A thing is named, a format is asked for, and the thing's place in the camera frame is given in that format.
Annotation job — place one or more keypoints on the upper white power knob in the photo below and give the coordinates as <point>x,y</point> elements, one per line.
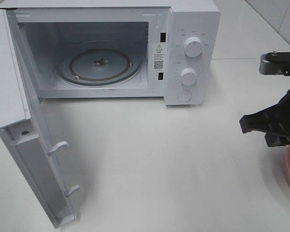
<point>193,46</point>

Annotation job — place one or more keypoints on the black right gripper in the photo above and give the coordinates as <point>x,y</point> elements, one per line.
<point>274,121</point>

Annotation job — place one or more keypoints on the white microwave oven body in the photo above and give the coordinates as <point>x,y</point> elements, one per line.
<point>47,26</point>

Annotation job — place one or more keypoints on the round white door-open button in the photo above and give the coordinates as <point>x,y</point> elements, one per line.
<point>184,96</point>

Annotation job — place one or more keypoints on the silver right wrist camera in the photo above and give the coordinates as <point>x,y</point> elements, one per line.
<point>270,65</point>

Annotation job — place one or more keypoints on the white microwave door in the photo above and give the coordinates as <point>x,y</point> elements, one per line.
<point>23,128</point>

